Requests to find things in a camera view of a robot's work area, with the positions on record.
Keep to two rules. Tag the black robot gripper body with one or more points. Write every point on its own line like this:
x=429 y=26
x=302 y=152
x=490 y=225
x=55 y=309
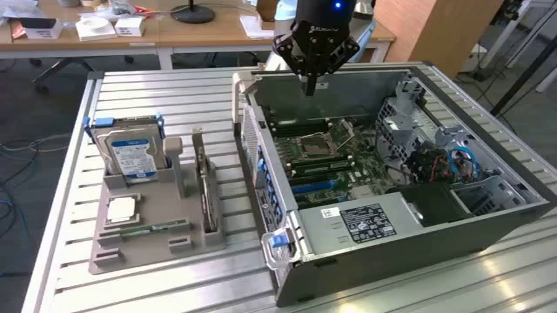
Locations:
x=323 y=19

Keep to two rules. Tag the green graphics card metal bracket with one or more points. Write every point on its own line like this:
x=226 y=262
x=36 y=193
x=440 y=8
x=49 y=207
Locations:
x=204 y=182

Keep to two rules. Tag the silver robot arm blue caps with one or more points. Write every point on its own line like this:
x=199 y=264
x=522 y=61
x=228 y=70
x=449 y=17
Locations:
x=365 y=42

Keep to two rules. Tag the white booklet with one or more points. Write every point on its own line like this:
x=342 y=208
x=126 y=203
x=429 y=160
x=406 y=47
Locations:
x=257 y=27

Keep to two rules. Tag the brown cardboard box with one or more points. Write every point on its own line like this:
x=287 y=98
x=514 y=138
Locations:
x=266 y=9

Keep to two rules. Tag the wooden cabinet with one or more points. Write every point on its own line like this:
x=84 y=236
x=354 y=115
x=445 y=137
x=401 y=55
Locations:
x=434 y=32

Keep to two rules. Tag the wooden office desk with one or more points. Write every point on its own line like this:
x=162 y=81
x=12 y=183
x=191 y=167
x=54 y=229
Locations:
x=195 y=32

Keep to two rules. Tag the installed green RAM stick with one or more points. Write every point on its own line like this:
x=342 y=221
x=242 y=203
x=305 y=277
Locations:
x=289 y=122
x=326 y=166

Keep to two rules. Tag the metal socket cover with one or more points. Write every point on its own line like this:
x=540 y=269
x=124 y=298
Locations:
x=347 y=122

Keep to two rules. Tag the black round lamp base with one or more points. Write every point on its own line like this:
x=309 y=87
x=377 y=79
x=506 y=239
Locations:
x=191 y=15

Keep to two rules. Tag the silver perforated drive cage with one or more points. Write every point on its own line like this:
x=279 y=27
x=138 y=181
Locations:
x=391 y=130

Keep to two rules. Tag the white floor box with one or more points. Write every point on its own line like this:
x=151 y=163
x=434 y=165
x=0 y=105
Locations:
x=474 y=58

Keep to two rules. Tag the CPU socket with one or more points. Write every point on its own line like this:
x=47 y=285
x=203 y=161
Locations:
x=315 y=146

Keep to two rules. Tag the white box black label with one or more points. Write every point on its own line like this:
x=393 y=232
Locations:
x=130 y=27

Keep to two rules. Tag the green motherboard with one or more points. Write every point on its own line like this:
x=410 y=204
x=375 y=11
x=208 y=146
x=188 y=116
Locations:
x=361 y=169

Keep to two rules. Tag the black stand pole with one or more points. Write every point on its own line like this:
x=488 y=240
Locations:
x=522 y=78

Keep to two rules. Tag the blue expansion slot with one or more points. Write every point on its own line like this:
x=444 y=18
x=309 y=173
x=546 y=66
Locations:
x=315 y=188

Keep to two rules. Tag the silver chipset heatsink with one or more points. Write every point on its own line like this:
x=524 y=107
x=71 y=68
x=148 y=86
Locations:
x=362 y=191

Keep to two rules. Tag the hard disk blue carrier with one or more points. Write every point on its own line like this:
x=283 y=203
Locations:
x=130 y=156

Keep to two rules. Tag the black chair base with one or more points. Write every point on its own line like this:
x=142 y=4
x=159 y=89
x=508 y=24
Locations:
x=56 y=66

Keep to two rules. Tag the grey power supply unit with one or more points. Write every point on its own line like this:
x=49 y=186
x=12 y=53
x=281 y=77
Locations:
x=330 y=225

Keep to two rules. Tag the grey metal disk bay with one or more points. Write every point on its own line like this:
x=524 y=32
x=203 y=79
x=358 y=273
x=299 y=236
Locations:
x=500 y=189

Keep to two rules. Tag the white box black print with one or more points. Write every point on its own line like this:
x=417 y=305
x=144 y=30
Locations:
x=43 y=32

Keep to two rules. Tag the small black device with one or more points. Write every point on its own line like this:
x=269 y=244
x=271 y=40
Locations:
x=39 y=23

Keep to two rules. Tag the orange card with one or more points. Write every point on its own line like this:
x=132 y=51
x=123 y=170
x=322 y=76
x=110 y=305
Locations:
x=19 y=31

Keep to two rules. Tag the silver CPU chip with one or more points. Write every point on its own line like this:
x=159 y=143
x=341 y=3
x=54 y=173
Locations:
x=120 y=208

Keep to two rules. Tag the loose green RAM stick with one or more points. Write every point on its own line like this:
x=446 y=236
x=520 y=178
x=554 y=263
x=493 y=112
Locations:
x=152 y=227

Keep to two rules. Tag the clear plastic bag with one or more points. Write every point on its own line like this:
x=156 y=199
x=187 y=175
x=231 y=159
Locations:
x=17 y=9

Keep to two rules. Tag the dark grey open PC case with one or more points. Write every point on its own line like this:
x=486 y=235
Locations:
x=391 y=261

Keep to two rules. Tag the grey parts rack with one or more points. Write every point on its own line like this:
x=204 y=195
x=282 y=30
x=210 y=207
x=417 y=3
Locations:
x=143 y=254

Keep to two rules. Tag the white desk frame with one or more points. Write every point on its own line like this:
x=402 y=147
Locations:
x=500 y=39

